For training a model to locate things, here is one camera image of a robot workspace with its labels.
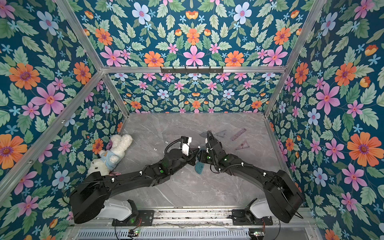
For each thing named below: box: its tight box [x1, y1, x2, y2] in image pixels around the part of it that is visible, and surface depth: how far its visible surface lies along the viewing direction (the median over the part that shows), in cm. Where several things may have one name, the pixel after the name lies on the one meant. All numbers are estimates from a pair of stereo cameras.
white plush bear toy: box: [87, 134, 133, 176], surface depth 88 cm
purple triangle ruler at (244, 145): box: [235, 140, 250, 150], surface depth 103 cm
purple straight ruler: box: [230, 128, 247, 141], surface depth 110 cm
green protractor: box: [194, 161, 205, 175], surface depth 92 cm
